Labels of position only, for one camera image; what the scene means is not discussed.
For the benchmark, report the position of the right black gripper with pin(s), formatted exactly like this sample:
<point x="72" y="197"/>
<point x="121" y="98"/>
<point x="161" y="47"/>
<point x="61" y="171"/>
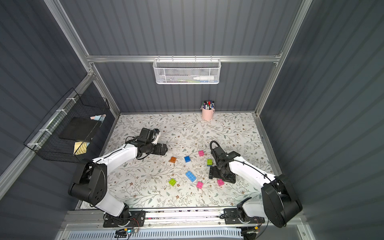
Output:
<point x="222" y="174"/>

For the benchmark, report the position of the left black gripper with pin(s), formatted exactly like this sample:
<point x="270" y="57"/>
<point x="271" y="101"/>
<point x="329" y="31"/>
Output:
<point x="162" y="149"/>

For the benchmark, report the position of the blue and green brick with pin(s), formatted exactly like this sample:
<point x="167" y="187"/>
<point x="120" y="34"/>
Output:
<point x="209" y="162"/>

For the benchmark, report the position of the light blue long lego brick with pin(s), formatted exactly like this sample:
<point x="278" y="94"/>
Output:
<point x="191" y="176"/>

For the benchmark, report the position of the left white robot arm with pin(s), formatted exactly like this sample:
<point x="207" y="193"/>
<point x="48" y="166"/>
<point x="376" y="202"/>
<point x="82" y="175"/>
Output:
<point x="90" y="180"/>

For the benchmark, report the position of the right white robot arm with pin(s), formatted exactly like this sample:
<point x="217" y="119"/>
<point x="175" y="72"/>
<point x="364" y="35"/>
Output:
<point x="279" y="203"/>

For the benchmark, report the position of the orange square lego brick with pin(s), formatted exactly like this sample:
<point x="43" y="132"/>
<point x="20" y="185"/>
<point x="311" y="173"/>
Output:
<point x="173" y="160"/>

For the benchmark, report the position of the lime green square lego brick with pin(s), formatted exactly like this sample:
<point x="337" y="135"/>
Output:
<point x="172" y="182"/>

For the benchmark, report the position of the pink pen cup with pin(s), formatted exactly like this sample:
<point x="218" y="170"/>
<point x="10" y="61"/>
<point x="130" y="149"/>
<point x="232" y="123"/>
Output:
<point x="207" y="115"/>

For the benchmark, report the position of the markers in cup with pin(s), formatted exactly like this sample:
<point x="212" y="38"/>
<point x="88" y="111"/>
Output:
<point x="208" y="105"/>

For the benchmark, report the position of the yellow sticky note pad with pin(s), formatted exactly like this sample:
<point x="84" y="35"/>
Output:
<point x="80" y="148"/>

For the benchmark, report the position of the black notebook in basket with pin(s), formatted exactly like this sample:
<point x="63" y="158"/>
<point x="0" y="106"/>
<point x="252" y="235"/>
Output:
<point x="79" y="129"/>

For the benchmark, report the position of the white tube in basket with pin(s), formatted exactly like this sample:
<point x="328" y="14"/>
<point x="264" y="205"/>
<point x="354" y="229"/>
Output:
<point x="204" y="78"/>

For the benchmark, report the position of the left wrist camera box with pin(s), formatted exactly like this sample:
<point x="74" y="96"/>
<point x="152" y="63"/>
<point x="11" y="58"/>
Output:
<point x="149" y="136"/>

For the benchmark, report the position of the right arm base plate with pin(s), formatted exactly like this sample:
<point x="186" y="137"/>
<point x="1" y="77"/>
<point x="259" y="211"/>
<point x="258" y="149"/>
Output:
<point x="234" y="216"/>

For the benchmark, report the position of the aluminium front rail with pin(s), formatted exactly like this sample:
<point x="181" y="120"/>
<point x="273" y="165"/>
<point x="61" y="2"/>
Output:
<point x="197" y="217"/>

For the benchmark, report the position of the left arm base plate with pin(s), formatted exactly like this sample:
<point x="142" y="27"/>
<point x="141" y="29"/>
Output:
<point x="127" y="218"/>

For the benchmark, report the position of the white wire wall basket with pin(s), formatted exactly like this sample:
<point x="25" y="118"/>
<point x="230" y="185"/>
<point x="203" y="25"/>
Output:
<point x="173" y="72"/>

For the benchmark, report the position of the black wire wall basket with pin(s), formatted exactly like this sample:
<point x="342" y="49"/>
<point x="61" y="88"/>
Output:
<point x="45" y="141"/>

